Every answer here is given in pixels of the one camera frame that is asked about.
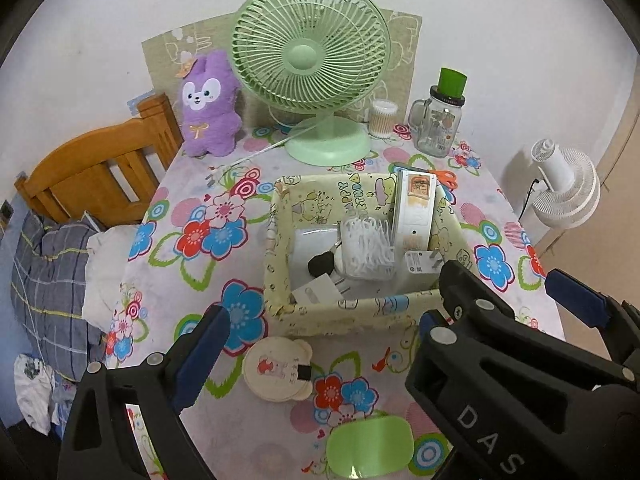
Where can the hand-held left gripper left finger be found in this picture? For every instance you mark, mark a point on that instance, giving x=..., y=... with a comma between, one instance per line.
x=200, y=355

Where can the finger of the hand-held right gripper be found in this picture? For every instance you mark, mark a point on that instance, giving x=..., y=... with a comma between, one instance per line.
x=575, y=295
x=500, y=385

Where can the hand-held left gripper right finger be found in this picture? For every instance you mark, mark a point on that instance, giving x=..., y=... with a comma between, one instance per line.
x=426, y=325

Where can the white power adapter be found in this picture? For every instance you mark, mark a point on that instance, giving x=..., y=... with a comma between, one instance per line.
x=315, y=292
x=417, y=270

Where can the beige printed fabric basket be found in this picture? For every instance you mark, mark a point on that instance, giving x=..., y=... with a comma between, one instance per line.
x=350, y=312

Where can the grey remote control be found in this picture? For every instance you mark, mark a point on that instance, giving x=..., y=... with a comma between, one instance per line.
x=412, y=220

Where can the beige bear-shaped case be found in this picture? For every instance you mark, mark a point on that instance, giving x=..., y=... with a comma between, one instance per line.
x=270, y=365

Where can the floral tablecloth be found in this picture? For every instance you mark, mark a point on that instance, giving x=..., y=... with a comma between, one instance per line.
x=190, y=260

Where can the black round plug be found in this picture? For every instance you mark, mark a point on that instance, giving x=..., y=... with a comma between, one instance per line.
x=320, y=264

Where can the white clip fan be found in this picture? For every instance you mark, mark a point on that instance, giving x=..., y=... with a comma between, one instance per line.
x=560, y=170

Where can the beige wooden cabinet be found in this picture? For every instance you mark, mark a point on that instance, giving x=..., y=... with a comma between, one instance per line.
x=625, y=170

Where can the light green plastic case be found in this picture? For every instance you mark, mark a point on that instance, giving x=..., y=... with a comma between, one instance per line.
x=370, y=447

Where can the orange scissors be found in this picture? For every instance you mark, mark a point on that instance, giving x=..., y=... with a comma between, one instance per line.
x=447, y=178

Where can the white patterned cloth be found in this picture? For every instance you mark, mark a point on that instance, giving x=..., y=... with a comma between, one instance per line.
x=32, y=390

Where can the blue plaid bedding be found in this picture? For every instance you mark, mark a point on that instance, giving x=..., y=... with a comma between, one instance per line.
x=50, y=270

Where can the glass jar mug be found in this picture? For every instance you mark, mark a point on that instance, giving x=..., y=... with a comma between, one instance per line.
x=437, y=130

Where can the cotton swab container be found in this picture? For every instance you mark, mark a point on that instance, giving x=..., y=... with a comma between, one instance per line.
x=382, y=120

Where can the purple plush toy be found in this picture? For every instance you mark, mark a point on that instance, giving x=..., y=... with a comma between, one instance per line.
x=207, y=120

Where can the green plastic cup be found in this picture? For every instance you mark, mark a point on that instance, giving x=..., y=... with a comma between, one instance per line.
x=452, y=82

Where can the green desk fan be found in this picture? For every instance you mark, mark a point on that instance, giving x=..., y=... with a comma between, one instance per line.
x=300, y=57

